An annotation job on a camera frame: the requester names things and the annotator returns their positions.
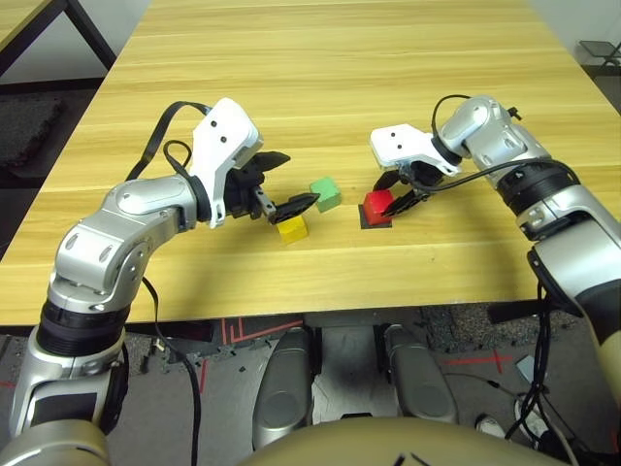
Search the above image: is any red block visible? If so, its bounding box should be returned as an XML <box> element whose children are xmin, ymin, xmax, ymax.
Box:
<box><xmin>363</xmin><ymin>188</ymin><xmax>395</xmax><ymax>226</ymax></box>

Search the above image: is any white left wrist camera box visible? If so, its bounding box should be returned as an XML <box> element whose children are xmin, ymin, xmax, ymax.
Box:
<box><xmin>187</xmin><ymin>96</ymin><xmax>266</xmax><ymax>229</ymax></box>

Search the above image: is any dark foam floor mat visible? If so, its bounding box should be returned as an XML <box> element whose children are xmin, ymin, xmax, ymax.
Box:
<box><xmin>0</xmin><ymin>94</ymin><xmax>67</xmax><ymax>170</ymax></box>
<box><xmin>581</xmin><ymin>62</ymin><xmax>621</xmax><ymax>113</ymax></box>

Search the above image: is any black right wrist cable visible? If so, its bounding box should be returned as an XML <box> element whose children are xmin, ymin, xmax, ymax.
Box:
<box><xmin>414</xmin><ymin>158</ymin><xmax>581</xmax><ymax>191</ymax></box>

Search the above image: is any silver robot leg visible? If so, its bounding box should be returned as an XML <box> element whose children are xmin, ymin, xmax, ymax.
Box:
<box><xmin>382</xmin><ymin>323</ymin><xmax>460</xmax><ymax>426</ymax></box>
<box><xmin>251</xmin><ymin>325</ymin><xmax>316</xmax><ymax>450</ymax></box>

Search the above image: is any khaki robot torso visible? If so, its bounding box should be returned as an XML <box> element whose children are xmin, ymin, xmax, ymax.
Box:
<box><xmin>242</xmin><ymin>416</ymin><xmax>569</xmax><ymax>466</ymax></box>

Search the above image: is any silver right robot leg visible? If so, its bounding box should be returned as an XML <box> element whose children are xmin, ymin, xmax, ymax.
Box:
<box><xmin>382</xmin><ymin>323</ymin><xmax>460</xmax><ymax>426</ymax></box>

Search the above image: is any green block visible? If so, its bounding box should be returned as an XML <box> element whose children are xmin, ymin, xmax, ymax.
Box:
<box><xmin>309</xmin><ymin>176</ymin><xmax>343</xmax><ymax>214</ymax></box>

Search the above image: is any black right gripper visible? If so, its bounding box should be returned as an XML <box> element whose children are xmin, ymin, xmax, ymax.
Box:
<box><xmin>372</xmin><ymin>159</ymin><xmax>447</xmax><ymax>218</ymax></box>

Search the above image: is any black stand tray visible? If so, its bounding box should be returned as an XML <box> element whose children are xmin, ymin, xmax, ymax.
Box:
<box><xmin>578</xmin><ymin>39</ymin><xmax>621</xmax><ymax>69</ymax></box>

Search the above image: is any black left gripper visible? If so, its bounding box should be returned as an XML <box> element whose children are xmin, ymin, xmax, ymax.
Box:
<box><xmin>222</xmin><ymin>150</ymin><xmax>321</xmax><ymax>225</ymax></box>

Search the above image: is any silver left robot leg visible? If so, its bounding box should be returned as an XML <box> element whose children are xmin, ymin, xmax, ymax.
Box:
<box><xmin>251</xmin><ymin>325</ymin><xmax>316</xmax><ymax>450</ymax></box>

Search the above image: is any flat black left wrist cable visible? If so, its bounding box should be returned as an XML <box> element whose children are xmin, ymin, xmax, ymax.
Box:
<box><xmin>124</xmin><ymin>100</ymin><xmax>217</xmax><ymax>183</ymax></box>

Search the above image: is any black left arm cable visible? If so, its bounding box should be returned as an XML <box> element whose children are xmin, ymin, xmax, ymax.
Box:
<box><xmin>140</xmin><ymin>276</ymin><xmax>204</xmax><ymax>466</ymax></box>

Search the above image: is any yellow block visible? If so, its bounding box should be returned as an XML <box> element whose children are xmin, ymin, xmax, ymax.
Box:
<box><xmin>276</xmin><ymin>215</ymin><xmax>311</xmax><ymax>245</ymax></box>

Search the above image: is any wooden table black frame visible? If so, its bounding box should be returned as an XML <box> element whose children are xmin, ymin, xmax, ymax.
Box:
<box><xmin>0</xmin><ymin>0</ymin><xmax>118</xmax><ymax>82</ymax></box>

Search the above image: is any black square table marker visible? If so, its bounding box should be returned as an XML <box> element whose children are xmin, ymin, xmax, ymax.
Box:
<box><xmin>357</xmin><ymin>203</ymin><xmax>393</xmax><ymax>230</ymax></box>

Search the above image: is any thin black left wrist cable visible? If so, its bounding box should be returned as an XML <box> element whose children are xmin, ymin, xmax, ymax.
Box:
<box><xmin>162</xmin><ymin>139</ymin><xmax>194</xmax><ymax>180</ymax></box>

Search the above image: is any small grey box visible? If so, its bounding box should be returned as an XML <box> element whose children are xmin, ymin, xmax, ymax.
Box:
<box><xmin>515</xmin><ymin>354</ymin><xmax>540</xmax><ymax>384</ymax></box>

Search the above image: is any black right cable bundle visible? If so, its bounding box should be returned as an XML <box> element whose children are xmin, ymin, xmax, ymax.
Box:
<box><xmin>504</xmin><ymin>285</ymin><xmax>583</xmax><ymax>466</ymax></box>

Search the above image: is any white sneaker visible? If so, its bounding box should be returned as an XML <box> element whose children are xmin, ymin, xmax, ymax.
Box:
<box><xmin>474</xmin><ymin>413</ymin><xmax>508</xmax><ymax>438</ymax></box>
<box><xmin>513</xmin><ymin>396</ymin><xmax>545</xmax><ymax>429</ymax></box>

